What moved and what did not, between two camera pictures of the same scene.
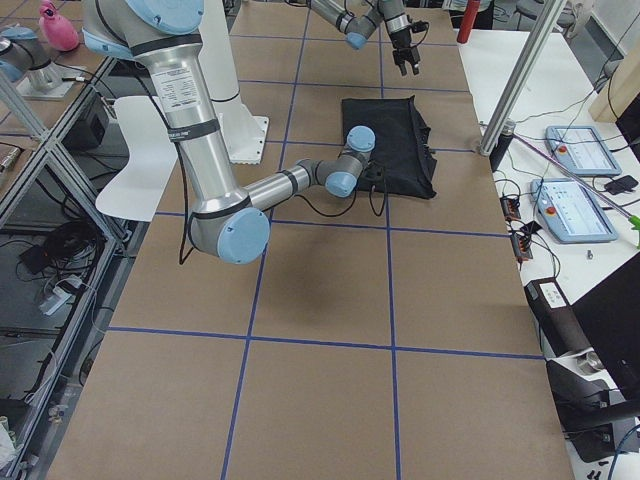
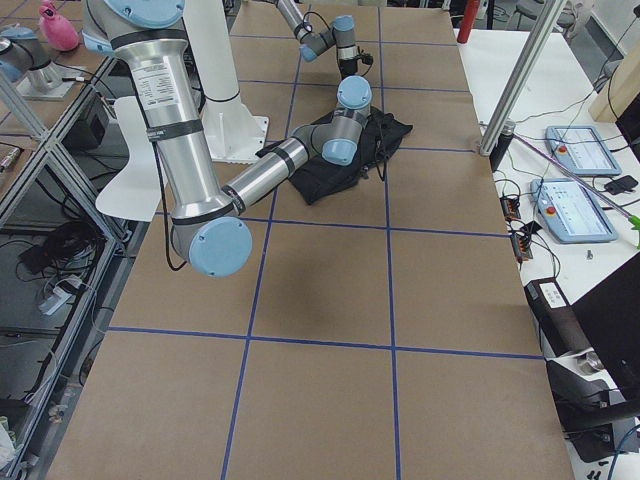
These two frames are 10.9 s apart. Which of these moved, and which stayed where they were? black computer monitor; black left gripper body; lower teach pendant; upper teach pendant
Moved: black left gripper body
Stayed: upper teach pendant; black computer monitor; lower teach pendant
